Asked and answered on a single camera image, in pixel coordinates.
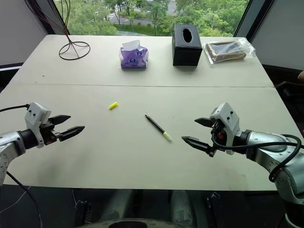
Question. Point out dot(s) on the person bare forearm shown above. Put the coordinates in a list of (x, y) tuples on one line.
[(301, 75)]

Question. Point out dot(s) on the black tissue box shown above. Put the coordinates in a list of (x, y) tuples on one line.
[(186, 52)]

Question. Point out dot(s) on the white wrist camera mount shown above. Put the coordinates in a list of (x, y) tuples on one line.
[(35, 114), (230, 118)]

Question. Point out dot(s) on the brown tray with dark inlay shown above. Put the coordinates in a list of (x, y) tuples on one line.
[(225, 53)]

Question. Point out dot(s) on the clear plastic bag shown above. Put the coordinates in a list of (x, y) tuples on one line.
[(248, 47)]

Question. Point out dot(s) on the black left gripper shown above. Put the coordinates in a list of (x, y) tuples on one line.
[(48, 133)]

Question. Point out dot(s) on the black table bracket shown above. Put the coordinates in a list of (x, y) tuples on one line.
[(213, 202), (83, 211)]

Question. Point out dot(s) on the purple soft tissue pack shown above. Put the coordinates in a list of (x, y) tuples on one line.
[(134, 57)]

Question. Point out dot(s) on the black window post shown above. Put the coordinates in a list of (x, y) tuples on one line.
[(60, 16), (242, 19)]

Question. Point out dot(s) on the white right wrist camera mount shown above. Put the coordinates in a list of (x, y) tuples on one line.
[(230, 118)]

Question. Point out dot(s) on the black pen with yellow tip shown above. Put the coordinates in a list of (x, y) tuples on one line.
[(155, 126)]

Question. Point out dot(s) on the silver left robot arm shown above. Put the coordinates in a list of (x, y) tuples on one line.
[(12, 142)]

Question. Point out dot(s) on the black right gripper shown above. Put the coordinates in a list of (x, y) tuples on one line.
[(219, 135)]

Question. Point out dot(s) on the yellow pen cap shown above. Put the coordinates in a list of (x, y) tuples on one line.
[(113, 105)]

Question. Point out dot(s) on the grey rounded cylinder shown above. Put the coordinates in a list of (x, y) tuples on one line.
[(183, 204), (123, 204)]

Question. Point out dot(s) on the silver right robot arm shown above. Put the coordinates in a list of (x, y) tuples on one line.
[(270, 145)]

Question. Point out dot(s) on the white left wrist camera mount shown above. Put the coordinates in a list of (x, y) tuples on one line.
[(35, 114)]

